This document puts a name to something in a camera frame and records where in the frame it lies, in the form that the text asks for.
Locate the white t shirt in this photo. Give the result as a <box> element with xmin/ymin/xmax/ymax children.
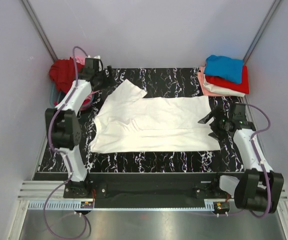
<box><xmin>90</xmin><ymin>79</ymin><xmax>220</xmax><ymax>154</ymax></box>

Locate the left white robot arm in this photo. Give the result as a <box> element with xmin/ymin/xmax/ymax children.
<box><xmin>45</xmin><ymin>65</ymin><xmax>114</xmax><ymax>198</ymax></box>

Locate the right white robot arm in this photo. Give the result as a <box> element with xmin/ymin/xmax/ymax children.
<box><xmin>196</xmin><ymin>103</ymin><xmax>284</xmax><ymax>218</ymax></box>

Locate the magenta crumpled shirt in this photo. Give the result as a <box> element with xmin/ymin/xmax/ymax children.
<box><xmin>53</xmin><ymin>91</ymin><xmax>96</xmax><ymax>111</ymax></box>

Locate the light pink crumpled shirt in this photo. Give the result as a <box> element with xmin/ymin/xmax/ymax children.
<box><xmin>71</xmin><ymin>56</ymin><xmax>85</xmax><ymax>71</ymax></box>

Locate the folded cream t shirt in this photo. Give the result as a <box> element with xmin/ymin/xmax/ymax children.
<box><xmin>217</xmin><ymin>86</ymin><xmax>246</xmax><ymax>98</ymax></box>

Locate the folded red t shirt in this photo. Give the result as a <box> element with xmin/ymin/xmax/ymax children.
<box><xmin>205</xmin><ymin>65</ymin><xmax>250</xmax><ymax>95</ymax></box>

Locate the dark red crumpled shirt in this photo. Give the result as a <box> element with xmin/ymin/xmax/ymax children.
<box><xmin>49</xmin><ymin>57</ymin><xmax>75</xmax><ymax>94</ymax></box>

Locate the blue plastic laundry basket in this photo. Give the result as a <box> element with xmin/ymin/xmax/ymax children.
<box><xmin>49</xmin><ymin>79</ymin><xmax>94</xmax><ymax>112</ymax></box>

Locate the folded salmon pink t shirt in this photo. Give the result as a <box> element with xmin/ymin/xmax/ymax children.
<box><xmin>197</xmin><ymin>66</ymin><xmax>225</xmax><ymax>97</ymax></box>

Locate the folded blue t shirt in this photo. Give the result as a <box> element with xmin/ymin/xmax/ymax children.
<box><xmin>204</xmin><ymin>55</ymin><xmax>244</xmax><ymax>84</ymax></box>

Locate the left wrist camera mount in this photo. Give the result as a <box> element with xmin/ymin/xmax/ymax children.
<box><xmin>84</xmin><ymin>55</ymin><xmax>104</xmax><ymax>72</ymax></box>

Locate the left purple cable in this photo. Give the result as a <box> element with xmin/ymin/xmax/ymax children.
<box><xmin>42</xmin><ymin>46</ymin><xmax>92</xmax><ymax>237</ymax></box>

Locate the purple cable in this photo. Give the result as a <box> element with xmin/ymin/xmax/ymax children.
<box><xmin>191</xmin><ymin>103</ymin><xmax>274</xmax><ymax>219</ymax></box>
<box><xmin>42</xmin><ymin>46</ymin><xmax>92</xmax><ymax>237</ymax></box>

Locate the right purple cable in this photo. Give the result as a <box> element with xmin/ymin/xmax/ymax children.
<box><xmin>191</xmin><ymin>103</ymin><xmax>274</xmax><ymax>219</ymax></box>

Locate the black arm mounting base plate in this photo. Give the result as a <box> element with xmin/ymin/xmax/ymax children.
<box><xmin>63</xmin><ymin>173</ymin><xmax>228</xmax><ymax>210</ymax></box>

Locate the white slotted cable duct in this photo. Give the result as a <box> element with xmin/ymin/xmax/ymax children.
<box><xmin>28</xmin><ymin>199</ymin><xmax>215</xmax><ymax>212</ymax></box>

